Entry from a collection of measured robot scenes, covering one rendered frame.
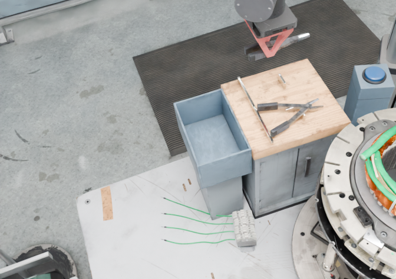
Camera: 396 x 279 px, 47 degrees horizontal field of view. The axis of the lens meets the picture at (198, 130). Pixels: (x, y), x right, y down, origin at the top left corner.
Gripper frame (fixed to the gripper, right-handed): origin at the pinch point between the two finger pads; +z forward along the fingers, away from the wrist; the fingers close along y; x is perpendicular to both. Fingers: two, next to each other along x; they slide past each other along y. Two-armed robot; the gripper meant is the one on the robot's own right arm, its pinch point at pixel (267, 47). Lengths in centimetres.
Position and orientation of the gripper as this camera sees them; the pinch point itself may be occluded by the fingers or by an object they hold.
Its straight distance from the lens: 85.8
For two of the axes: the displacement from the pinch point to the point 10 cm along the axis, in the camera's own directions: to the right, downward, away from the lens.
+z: 1.1, 5.9, 8.0
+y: 3.1, 7.5, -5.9
